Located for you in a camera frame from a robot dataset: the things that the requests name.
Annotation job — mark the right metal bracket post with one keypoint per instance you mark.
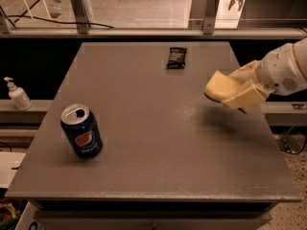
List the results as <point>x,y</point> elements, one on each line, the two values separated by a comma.
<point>210,16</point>

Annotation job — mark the yellow sponge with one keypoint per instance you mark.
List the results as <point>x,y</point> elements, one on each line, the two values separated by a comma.
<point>220,86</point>

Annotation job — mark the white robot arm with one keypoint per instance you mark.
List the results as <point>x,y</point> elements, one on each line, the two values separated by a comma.
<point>282,71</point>

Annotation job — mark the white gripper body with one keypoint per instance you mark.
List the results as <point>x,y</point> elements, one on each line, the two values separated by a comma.
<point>277,72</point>

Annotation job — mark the white pump bottle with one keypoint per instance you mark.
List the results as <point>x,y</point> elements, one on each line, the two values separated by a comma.
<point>18,95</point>

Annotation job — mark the black rxbar chocolate wrapper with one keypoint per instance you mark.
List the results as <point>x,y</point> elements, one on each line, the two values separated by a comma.
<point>176,58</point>

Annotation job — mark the metal bracket post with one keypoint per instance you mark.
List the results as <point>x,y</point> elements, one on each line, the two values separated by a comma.
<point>80,16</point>
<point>210,16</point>

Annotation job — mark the blue pepsi can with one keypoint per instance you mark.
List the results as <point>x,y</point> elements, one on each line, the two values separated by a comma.
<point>80,127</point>

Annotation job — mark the left metal bracket post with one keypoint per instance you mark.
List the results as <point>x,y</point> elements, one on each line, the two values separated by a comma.
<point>80,16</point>

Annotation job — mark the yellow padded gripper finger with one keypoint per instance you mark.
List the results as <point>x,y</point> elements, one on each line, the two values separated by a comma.
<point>248,95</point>
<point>247,72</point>

